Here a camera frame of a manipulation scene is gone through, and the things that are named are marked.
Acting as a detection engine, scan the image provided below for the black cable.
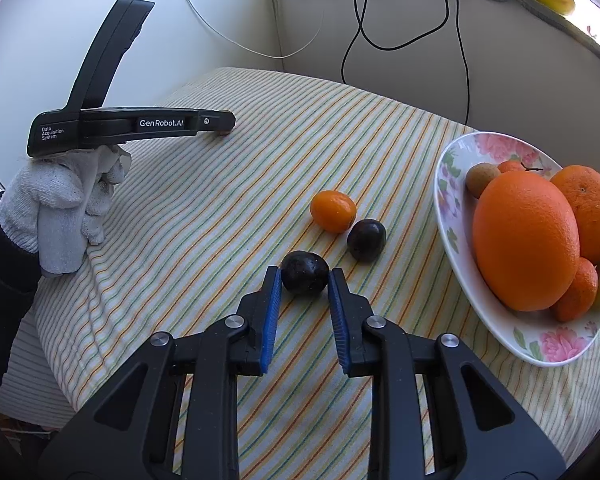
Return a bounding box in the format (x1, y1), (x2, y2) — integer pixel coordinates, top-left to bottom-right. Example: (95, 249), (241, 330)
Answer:
(341, 0), (472, 127)

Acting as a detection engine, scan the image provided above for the large smooth oval orange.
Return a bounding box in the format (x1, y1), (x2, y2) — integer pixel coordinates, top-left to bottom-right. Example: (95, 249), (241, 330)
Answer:
(472, 171), (580, 312)

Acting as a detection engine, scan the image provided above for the large dimpled orange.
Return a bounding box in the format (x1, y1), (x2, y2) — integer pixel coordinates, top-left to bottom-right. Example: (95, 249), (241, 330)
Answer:
(550, 165), (600, 265)

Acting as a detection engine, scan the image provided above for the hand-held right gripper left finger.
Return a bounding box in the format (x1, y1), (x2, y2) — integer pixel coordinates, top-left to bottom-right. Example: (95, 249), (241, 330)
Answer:
(37, 266), (283, 480)

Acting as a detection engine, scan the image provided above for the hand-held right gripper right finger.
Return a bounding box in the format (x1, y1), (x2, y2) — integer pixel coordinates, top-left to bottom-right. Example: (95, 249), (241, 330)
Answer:
(327, 267), (566, 480)

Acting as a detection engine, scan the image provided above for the person's left hand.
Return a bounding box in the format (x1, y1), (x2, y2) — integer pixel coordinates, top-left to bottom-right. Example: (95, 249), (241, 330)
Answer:
(0, 144), (132, 277)

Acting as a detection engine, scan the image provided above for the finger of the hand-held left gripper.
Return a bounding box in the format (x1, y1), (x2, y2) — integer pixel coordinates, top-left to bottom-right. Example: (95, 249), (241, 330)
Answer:
(197, 109), (237, 135)

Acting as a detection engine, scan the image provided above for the white cable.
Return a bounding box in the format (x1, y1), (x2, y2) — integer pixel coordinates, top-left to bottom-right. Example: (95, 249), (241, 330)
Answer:
(167, 0), (326, 59)

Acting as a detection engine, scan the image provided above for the dark purple plum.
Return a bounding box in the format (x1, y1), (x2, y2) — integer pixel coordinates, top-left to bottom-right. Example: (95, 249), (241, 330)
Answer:
(346, 218), (387, 263)
(281, 251), (330, 295)

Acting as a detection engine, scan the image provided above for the floral white plate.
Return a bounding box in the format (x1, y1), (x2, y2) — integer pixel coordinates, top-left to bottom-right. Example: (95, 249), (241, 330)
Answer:
(433, 131), (600, 367)

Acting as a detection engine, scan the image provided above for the person's left forearm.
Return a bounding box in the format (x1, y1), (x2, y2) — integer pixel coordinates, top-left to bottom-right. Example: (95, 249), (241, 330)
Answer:
(0, 192), (43, 406)

